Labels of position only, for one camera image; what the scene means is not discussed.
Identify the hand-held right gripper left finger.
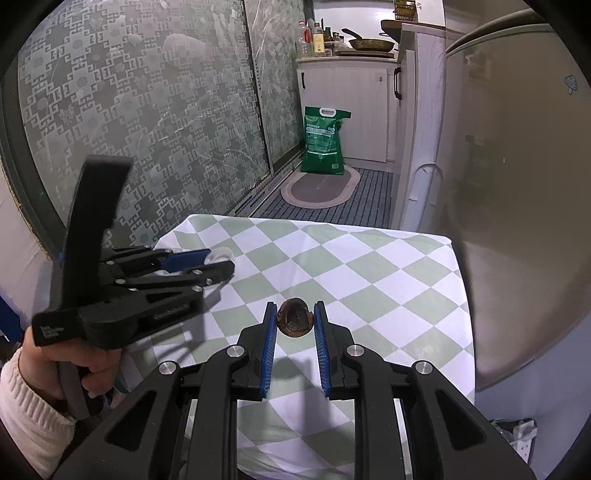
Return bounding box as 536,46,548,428
58,301,279,480

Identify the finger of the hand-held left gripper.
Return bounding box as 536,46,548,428
104,259,235,320
102,247,213,278

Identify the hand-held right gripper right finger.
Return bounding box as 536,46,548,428
314,301,536,480

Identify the brown fruit shell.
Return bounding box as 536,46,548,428
276,298,315,337

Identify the person's left forearm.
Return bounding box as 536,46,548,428
0,346,77,467

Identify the person's left hand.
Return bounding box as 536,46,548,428
21,325,123,402

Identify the green white checkered tablecloth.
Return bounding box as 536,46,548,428
124,215,478,450

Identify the oval grey floor mat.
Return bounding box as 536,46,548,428
281,165,361,210

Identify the patterned glass sliding door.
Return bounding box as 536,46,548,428
244,0,308,169
16,0,273,250

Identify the striped dark floor mat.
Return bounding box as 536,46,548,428
256,167,395,229

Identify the green rice bag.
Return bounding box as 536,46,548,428
301,105,352,176

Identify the white power strip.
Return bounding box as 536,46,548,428
508,419,539,455

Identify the white kitchen cabinet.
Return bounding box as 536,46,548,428
295,53,402,164

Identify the grey refrigerator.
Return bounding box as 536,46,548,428
434,23,591,402

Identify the tall white cabinet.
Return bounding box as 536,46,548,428
388,21,446,232

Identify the frying pan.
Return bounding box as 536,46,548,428
342,28,397,52

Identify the white metal tube frame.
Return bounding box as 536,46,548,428
409,162,444,232

